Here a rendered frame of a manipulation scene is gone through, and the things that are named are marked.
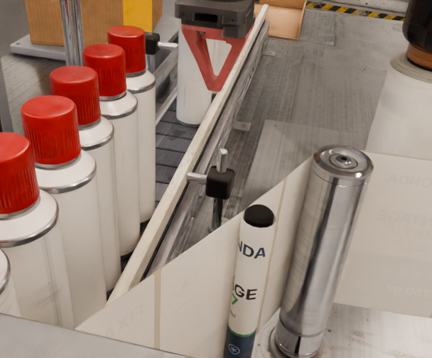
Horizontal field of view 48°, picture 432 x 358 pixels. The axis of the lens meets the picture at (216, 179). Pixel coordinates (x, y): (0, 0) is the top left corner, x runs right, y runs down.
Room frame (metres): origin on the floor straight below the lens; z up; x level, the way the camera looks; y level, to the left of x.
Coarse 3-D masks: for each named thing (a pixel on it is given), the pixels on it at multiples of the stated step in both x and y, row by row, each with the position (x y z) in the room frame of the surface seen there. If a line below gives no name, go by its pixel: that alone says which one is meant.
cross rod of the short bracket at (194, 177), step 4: (188, 172) 0.47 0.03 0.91; (188, 176) 0.46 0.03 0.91; (192, 176) 0.46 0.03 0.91; (196, 176) 0.46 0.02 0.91; (200, 176) 0.46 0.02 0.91; (204, 176) 0.46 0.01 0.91; (188, 180) 0.46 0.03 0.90; (192, 180) 0.46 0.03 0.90; (196, 180) 0.46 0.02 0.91; (200, 180) 0.46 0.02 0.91; (204, 180) 0.46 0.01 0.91; (204, 184) 0.46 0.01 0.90
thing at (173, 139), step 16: (176, 96) 0.74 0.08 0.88; (160, 128) 0.62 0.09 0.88; (176, 128) 0.63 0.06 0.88; (192, 128) 0.63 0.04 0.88; (160, 144) 0.58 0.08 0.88; (176, 144) 0.58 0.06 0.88; (160, 160) 0.54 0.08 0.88; (176, 160) 0.54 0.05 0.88; (160, 176) 0.50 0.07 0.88; (160, 192) 0.47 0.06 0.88; (176, 208) 0.44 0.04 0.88; (160, 240) 0.38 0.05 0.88; (144, 272) 0.33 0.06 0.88
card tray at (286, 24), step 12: (264, 0) 1.56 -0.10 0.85; (276, 0) 1.55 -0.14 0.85; (288, 0) 1.55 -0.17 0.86; (300, 0) 1.54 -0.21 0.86; (276, 12) 1.48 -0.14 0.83; (288, 12) 1.49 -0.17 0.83; (300, 12) 1.51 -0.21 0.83; (276, 24) 1.36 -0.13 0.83; (288, 24) 1.37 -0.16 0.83; (300, 24) 1.25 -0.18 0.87; (276, 36) 1.25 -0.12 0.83; (288, 36) 1.26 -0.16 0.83
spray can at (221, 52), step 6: (216, 42) 0.75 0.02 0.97; (222, 42) 0.75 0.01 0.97; (216, 48) 0.75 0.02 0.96; (222, 48) 0.75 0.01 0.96; (216, 54) 0.75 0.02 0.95; (222, 54) 0.75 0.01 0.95; (216, 60) 0.75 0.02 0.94; (222, 60) 0.76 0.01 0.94; (216, 66) 0.75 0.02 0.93; (216, 72) 0.75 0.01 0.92
